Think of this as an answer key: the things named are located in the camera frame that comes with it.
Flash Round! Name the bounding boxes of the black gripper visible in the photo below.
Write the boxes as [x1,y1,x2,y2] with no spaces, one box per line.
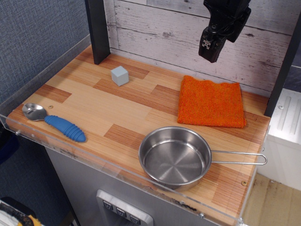
[198,0,251,63]

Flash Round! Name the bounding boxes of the orange red cloth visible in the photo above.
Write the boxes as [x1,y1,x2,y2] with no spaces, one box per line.
[177,75,246,128]

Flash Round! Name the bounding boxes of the grey cube block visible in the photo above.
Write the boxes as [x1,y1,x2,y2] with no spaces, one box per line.
[111,66,129,86]

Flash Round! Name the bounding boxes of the stainless steel pan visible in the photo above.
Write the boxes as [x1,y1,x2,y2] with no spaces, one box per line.
[138,126,268,192]

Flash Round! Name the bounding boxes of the white cabinet at right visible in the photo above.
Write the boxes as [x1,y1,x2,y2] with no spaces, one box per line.
[257,89,301,190]

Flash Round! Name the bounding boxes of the silver control panel with buttons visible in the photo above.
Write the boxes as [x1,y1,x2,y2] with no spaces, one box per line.
[96,189,154,226]

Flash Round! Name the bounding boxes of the yellow black object corner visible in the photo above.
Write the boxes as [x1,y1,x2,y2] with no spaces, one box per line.
[0,197,42,226]

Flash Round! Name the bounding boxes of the dark vertical post right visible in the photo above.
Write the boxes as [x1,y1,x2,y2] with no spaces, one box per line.
[264,15,301,117]

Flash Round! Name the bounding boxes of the dark vertical post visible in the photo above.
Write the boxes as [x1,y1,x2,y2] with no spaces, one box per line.
[85,0,111,65]
[264,15,301,117]

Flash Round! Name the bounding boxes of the dark vertical post left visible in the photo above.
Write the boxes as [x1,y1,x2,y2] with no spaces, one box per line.
[85,0,111,65]

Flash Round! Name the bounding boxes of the clear acrylic guard rail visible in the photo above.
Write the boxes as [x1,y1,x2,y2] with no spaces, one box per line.
[0,36,269,226]

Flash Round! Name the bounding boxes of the blue handled metal spoon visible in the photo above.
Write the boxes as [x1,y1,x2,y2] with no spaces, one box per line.
[22,103,86,142]

